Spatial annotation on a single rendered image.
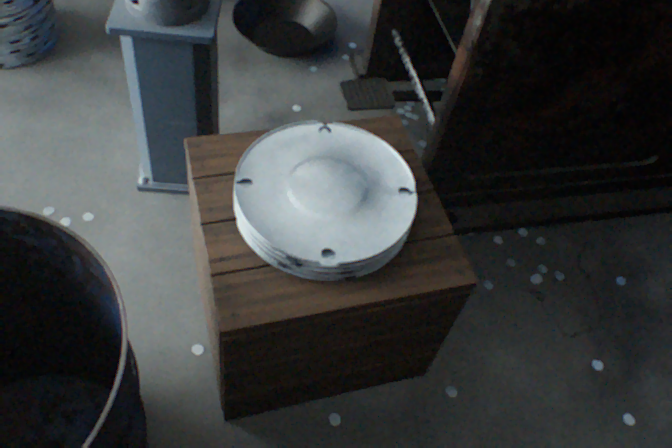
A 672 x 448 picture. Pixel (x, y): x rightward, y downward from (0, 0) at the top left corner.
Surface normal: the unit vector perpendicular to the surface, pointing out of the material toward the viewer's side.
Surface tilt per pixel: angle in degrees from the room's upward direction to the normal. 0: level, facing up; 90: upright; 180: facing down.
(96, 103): 0
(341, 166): 0
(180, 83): 90
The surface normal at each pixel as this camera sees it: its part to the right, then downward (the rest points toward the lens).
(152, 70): 0.00, 0.77
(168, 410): 0.13, -0.62
